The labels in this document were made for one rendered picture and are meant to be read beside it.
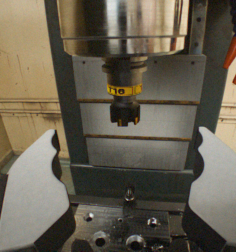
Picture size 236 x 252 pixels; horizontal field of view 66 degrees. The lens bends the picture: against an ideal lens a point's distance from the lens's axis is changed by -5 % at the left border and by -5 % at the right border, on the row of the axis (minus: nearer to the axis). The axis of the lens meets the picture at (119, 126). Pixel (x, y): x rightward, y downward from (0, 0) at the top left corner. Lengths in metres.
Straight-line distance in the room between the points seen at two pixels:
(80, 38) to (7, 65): 1.21
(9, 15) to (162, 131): 1.07
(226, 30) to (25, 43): 1.04
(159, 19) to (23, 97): 1.27
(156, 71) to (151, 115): 0.18
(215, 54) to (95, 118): 0.52
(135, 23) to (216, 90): 0.66
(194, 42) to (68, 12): 0.56
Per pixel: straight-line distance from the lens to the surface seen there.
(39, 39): 1.25
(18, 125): 1.55
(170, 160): 0.90
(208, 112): 0.85
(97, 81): 0.74
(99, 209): 0.66
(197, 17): 0.72
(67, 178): 1.40
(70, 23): 0.22
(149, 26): 0.20
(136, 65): 0.25
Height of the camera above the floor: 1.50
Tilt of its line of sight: 28 degrees down
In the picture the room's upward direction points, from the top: 2 degrees counter-clockwise
